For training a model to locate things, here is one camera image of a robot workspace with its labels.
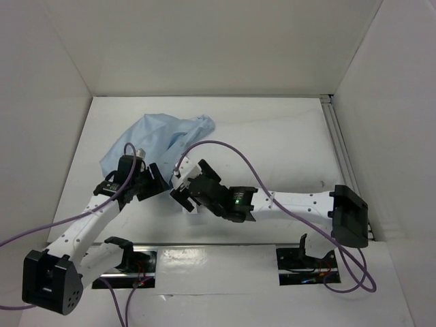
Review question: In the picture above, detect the light blue pillowcase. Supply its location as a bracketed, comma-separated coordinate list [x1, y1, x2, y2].
[99, 114, 215, 183]

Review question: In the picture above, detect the white pillow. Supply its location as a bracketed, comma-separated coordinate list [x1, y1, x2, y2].
[183, 109, 341, 193]

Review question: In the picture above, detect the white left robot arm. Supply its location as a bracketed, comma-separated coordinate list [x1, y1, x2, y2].
[22, 155, 169, 315]

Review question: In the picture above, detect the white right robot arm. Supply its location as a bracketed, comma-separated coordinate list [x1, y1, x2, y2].
[170, 159, 369, 267]

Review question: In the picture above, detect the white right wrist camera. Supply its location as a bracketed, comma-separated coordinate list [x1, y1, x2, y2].
[171, 156, 201, 190]

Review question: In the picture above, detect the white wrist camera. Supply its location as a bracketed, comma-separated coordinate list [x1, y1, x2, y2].
[171, 156, 201, 190]
[136, 148, 146, 161]

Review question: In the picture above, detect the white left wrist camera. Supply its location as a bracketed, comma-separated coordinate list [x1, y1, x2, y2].
[136, 148, 146, 161]

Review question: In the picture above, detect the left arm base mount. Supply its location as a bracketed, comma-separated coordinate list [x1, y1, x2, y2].
[92, 246, 157, 290]

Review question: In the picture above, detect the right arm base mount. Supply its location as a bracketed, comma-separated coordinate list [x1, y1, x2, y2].
[276, 247, 341, 286]

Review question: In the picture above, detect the aluminium rail right side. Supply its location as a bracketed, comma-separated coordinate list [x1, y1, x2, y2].
[320, 95, 374, 249]

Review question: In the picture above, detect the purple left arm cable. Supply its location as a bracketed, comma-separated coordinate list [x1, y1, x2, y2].
[0, 142, 154, 324]

